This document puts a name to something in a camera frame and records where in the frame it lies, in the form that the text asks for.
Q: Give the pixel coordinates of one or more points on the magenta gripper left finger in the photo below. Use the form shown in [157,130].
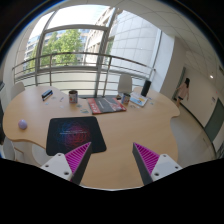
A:
[70,166]

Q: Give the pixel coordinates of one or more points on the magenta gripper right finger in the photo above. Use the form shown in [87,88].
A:
[153,166]

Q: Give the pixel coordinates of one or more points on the black patterned mouse pad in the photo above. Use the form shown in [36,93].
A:
[66,134]

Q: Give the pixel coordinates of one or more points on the small purple mouse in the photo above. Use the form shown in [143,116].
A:
[22,124]

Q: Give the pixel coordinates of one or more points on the white chair near left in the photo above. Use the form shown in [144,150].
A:
[12,151]

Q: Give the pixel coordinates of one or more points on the white chair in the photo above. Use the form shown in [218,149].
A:
[125,84]
[17,89]
[12,151]

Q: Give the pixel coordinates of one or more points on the red black magazine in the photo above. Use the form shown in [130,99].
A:
[105,105]

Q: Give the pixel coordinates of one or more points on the dark red mug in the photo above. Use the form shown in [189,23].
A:
[73,96]

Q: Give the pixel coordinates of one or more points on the colourful tin can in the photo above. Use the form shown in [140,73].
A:
[125,98]

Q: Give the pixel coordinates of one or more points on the black stapler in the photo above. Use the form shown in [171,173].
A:
[46,94]

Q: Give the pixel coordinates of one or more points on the black cylindrical speaker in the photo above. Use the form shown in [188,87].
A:
[146,88]

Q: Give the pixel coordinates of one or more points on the person in pink top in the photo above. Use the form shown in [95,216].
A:
[183,91]

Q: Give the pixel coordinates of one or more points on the white chair far side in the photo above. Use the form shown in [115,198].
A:
[125,84]

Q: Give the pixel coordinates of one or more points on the white chair left side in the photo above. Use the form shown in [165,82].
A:
[17,89]

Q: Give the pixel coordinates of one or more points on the metal balcony railing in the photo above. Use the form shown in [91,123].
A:
[91,74]

